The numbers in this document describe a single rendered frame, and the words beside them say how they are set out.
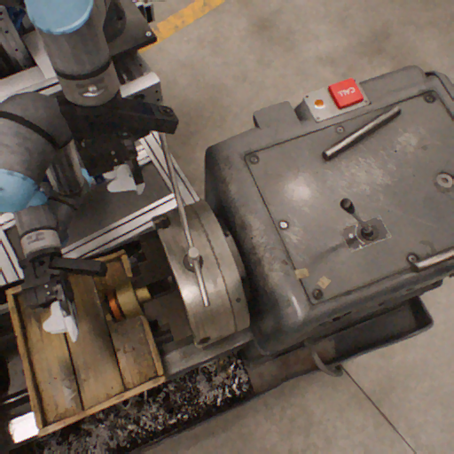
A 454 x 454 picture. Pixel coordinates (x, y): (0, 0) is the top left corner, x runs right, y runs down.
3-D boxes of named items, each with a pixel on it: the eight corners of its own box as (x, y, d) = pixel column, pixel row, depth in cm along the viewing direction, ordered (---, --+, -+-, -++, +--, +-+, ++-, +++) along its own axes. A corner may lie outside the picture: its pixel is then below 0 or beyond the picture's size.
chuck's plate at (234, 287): (199, 220, 130) (202, 180, 100) (241, 330, 123) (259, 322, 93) (187, 224, 129) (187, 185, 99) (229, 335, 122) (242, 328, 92)
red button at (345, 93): (349, 82, 111) (353, 76, 109) (361, 103, 109) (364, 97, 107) (325, 90, 110) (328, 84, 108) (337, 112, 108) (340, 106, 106)
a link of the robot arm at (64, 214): (82, 219, 130) (70, 203, 120) (62, 257, 126) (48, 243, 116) (53, 210, 131) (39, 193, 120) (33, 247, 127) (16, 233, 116)
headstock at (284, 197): (376, 139, 151) (437, 50, 114) (460, 279, 136) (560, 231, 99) (199, 201, 140) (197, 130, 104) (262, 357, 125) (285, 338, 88)
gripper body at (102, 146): (82, 151, 79) (51, 86, 70) (133, 136, 81) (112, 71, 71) (90, 181, 74) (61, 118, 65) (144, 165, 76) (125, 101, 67)
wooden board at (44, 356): (126, 253, 133) (124, 248, 129) (168, 380, 122) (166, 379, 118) (11, 293, 128) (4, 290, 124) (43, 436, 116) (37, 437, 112)
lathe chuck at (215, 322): (187, 224, 129) (187, 185, 99) (229, 335, 122) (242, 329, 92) (155, 236, 128) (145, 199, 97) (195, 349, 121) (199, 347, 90)
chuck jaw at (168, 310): (190, 284, 106) (208, 333, 100) (191, 293, 110) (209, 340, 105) (142, 302, 104) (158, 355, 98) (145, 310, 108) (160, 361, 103)
